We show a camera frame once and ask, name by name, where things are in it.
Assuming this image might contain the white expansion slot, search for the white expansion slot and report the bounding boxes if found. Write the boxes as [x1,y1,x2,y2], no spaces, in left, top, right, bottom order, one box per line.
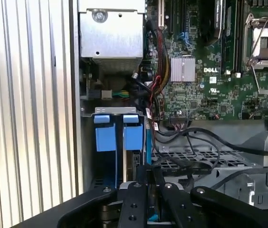
[157,0,166,28]

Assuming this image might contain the black expansion slot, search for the black expansion slot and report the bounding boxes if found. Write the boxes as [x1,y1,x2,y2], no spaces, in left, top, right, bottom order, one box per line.
[168,0,175,34]
[180,0,187,32]

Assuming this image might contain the silver finned chipset heatsink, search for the silver finned chipset heatsink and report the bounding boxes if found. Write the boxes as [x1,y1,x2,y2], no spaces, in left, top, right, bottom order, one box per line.
[170,57,196,83]

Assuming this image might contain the black RAM slot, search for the black RAM slot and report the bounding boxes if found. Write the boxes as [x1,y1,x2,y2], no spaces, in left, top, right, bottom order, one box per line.
[232,0,243,75]
[221,0,231,75]

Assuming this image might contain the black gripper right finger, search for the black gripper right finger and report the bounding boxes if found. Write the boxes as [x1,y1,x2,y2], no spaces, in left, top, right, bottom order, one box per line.
[148,165,268,228]

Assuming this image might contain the red and black cable bundle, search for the red and black cable bundle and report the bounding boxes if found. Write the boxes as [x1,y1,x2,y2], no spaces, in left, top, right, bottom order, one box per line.
[145,20,170,124]

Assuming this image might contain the thin black wire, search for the thin black wire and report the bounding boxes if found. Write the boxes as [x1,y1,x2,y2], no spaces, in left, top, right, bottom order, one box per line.
[185,132,222,177]

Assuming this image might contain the metal disk bay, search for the metal disk bay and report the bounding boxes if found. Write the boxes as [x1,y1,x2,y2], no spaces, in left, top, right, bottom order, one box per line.
[80,106,154,190]

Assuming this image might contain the thin metal locking lever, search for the thin metal locking lever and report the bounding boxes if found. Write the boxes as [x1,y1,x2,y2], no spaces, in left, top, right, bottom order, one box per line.
[252,8,268,57]

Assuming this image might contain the blue disk wire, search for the blue disk wire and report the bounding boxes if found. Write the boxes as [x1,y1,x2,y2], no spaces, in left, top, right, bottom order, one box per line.
[148,205,160,225]

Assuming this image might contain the black graphics card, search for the black graphics card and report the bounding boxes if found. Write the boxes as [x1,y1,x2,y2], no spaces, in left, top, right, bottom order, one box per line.
[199,0,227,46]

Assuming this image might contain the green Dell motherboard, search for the green Dell motherboard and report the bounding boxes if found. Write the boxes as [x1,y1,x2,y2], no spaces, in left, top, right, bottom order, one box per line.
[143,0,268,122]

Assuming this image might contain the black open PC case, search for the black open PC case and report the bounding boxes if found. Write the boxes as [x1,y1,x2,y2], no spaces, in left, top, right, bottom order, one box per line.
[68,0,268,228]

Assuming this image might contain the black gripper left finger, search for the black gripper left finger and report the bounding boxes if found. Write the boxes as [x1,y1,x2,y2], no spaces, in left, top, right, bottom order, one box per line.
[11,164,149,228]

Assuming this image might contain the silver power supply unit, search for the silver power supply unit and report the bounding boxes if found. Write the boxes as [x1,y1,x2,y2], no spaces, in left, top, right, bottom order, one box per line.
[78,0,148,73]

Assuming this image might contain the hard disk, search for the hard disk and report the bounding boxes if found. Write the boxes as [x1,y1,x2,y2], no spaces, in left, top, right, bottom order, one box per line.
[121,114,153,188]
[92,114,120,188]

